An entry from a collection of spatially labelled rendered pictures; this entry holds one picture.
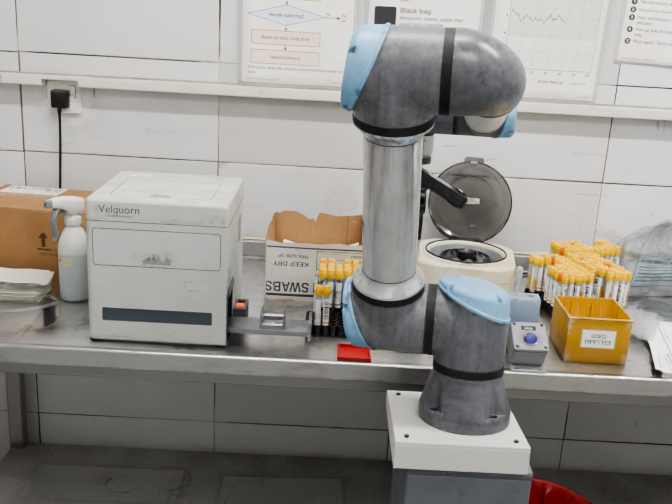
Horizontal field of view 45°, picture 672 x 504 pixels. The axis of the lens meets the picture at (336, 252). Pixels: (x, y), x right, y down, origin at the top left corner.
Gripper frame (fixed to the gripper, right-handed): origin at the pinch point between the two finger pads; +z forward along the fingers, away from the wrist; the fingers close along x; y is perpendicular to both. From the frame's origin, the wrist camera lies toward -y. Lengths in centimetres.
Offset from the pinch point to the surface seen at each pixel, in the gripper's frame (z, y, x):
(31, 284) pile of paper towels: 16, 85, -10
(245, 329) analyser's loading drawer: 16.6, 33.6, 7.0
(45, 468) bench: 81, 95, -37
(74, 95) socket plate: -21, 88, -53
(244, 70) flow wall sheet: -30, 44, -55
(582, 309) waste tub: 13.4, -38.2, -9.5
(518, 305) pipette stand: 12.2, -23.4, -6.0
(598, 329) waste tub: 12.9, -38.2, 3.2
